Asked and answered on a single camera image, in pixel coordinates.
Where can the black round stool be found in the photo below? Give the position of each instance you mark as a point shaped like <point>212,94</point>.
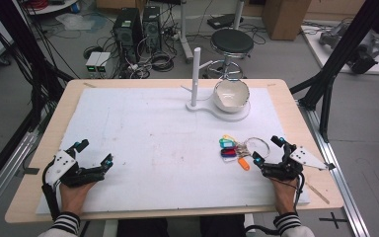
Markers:
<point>232,41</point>

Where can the grey robot device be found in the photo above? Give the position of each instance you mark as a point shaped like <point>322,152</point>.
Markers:
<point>358,49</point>

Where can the white foam board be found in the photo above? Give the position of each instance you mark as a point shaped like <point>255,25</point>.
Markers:
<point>161,148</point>

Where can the narrow black computer tower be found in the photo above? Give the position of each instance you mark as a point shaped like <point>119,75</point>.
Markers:
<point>152,28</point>

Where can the round white table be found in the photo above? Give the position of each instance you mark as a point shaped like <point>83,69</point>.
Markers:
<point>51,8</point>

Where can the brown cardboard box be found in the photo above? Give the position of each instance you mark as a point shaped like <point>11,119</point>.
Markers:
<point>284,18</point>

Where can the white table leg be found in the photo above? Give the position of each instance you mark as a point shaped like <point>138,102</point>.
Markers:
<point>184,33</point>

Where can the white platform board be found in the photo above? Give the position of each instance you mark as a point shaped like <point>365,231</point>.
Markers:
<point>322,56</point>

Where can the white power supply unit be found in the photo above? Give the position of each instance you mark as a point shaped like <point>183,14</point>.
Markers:
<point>104,62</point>
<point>92,62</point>

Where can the aluminium rail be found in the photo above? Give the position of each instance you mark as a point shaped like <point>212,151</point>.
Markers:
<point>5,164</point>
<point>337,164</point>

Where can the person's legs in dark trousers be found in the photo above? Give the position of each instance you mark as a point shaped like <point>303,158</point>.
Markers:
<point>177,227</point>

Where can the key bunch with coloured tags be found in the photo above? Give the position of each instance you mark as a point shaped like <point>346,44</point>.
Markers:
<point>228,152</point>

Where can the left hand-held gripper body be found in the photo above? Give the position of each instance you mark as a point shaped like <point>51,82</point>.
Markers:
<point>60,166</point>

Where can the white bowl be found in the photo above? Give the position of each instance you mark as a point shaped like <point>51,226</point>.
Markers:
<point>232,95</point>

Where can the white stand with pole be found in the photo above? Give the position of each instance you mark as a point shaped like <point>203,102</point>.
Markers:
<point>195,75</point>

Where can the white post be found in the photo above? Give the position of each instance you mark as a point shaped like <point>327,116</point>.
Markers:
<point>238,13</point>

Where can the clear plastic sheet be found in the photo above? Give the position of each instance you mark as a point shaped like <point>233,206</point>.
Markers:
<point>75,21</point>

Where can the black metal frame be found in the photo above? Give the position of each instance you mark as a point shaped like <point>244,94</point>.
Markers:
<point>337,56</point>
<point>29,49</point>

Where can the large black computer tower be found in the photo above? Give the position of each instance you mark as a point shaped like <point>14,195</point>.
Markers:
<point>127,33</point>

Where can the black flat device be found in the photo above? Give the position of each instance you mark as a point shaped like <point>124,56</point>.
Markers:
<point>222,21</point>

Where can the person's right hand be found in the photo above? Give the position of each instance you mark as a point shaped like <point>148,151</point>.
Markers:
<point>284,194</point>

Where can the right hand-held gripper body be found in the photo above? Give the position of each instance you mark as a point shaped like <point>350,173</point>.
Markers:
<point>288,168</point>

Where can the thin wooden stick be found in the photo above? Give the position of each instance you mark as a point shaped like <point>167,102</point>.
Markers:
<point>317,193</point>

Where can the person's left hand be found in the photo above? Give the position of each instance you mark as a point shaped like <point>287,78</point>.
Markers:
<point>73,197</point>

